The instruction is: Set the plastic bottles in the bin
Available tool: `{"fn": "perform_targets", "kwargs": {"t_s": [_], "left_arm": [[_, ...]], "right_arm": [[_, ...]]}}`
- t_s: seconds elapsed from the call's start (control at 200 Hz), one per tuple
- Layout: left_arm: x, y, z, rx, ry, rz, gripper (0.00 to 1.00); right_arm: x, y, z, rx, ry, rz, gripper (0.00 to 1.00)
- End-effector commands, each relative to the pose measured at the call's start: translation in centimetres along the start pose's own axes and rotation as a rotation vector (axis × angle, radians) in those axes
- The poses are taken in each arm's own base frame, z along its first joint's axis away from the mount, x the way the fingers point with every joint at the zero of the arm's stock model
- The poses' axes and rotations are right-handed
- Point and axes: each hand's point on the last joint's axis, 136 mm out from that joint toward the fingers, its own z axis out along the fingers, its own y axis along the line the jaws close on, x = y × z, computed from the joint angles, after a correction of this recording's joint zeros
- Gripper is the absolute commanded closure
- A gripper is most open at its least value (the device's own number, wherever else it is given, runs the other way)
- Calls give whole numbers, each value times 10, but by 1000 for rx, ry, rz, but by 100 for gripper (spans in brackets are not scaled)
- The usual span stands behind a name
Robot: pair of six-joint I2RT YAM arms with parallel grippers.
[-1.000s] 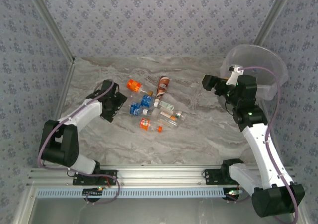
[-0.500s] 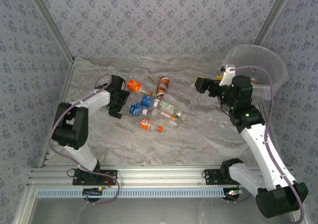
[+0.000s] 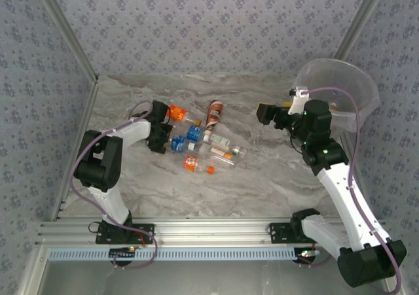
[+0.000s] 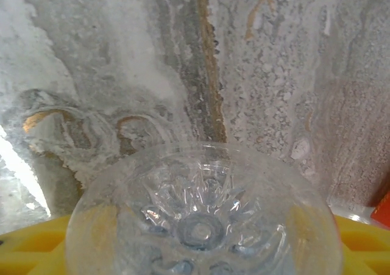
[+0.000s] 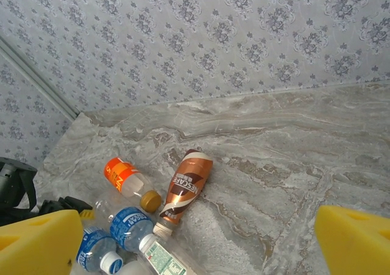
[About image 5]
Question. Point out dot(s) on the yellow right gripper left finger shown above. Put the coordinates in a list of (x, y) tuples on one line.
[(36, 247)]

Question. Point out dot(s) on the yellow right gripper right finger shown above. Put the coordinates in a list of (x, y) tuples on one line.
[(356, 244)]

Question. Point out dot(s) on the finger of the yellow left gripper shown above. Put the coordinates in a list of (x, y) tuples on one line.
[(86, 216)]

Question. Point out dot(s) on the blue label Pocari bottle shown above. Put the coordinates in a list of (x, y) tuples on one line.
[(93, 247), (129, 226)]

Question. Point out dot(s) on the orange label gold cap bottle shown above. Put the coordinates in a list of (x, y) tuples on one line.
[(117, 171)]

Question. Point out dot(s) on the brown Nescafe plastic bottle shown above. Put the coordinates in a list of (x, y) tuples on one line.
[(182, 189)]

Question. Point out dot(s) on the white green print label bottle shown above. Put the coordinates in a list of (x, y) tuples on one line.
[(164, 261)]

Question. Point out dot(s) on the aluminium frame post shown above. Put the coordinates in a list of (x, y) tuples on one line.
[(39, 80)]

